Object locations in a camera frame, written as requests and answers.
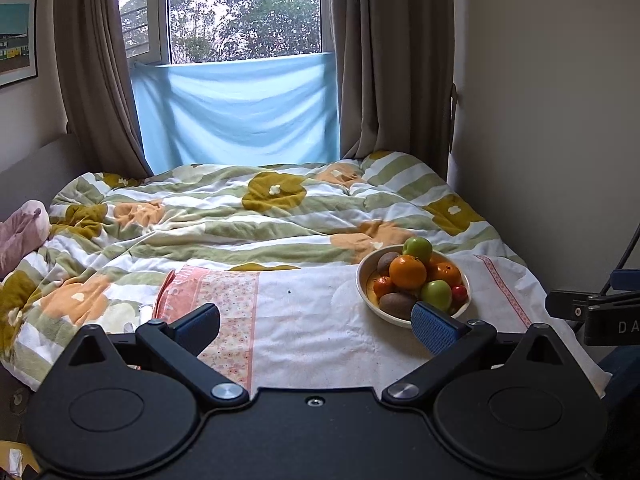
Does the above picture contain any white cloth with pink border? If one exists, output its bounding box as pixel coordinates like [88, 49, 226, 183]
[150, 254, 613, 396]

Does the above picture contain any medium orange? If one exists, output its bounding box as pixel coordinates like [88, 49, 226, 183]
[431, 261, 462, 288]

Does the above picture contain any grey upholstered headboard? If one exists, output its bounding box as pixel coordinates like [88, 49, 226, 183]
[0, 132, 83, 211]

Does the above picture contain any black cable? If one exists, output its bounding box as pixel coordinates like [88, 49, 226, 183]
[617, 222, 640, 273]

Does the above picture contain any light blue cloth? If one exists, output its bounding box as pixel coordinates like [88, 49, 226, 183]
[131, 52, 341, 173]

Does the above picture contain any brown curtain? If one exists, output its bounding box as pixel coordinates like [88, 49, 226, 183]
[320, 0, 456, 181]
[52, 0, 153, 178]

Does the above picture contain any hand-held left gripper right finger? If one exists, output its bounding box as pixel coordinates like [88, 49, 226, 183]
[381, 301, 565, 406]

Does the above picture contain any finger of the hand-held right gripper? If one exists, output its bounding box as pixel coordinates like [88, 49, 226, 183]
[545, 288, 640, 320]
[611, 269, 640, 292]

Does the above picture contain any green apple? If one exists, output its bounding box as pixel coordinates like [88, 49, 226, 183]
[402, 236, 433, 262]
[420, 280, 452, 312]

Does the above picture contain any cream ceramic bowl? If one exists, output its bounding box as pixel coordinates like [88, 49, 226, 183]
[356, 245, 472, 330]

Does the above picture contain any brown kiwi with green sticker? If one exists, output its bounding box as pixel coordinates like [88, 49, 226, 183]
[376, 251, 401, 276]

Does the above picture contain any pink plush toy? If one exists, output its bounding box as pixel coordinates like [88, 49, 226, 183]
[0, 200, 51, 281]

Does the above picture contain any window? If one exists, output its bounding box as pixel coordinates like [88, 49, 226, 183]
[117, 0, 333, 66]

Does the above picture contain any brown cardboard piece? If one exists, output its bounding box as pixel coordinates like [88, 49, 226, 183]
[0, 439, 41, 478]

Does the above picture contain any floral striped quilt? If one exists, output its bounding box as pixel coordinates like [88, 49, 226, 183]
[0, 151, 526, 391]

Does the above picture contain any framed wall picture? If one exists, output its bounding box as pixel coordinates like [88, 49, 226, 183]
[0, 0, 38, 90]

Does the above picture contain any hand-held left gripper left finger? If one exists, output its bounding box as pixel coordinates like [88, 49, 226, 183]
[67, 303, 251, 406]

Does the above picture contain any dark blue clothing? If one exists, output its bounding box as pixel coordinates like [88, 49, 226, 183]
[597, 347, 640, 401]

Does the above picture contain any large orange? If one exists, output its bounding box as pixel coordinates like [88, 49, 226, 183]
[389, 255, 427, 290]

